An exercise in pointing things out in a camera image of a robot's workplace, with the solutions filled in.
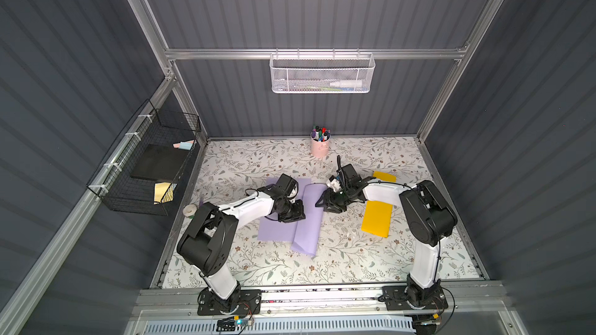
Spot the black wire wall basket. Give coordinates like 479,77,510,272
88,102,202,217

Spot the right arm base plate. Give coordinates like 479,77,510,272
377,284,449,312

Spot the pastel note pad in basket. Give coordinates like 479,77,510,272
173,141,195,150

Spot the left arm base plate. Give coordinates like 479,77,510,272
197,285,262,316

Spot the white vented panel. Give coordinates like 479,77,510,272
142,315,416,334

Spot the black box in basket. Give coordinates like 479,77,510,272
130,144,189,183

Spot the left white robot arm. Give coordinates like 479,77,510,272
176,175,306,300

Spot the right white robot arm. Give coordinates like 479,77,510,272
315,156,458,291

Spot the pink pen cup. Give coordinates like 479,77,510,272
310,126,331,158

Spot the white bottle in basket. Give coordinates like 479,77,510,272
330,80,363,90

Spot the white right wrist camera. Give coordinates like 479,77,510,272
326,176,342,192

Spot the white wire mesh basket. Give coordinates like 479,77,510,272
269,51,376,94

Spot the yellow sticky note pad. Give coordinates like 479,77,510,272
154,182,177,204

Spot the purple paper sheet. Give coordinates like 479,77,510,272
257,177,328,258

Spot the yellow rectangular paper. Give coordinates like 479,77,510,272
362,172,400,238

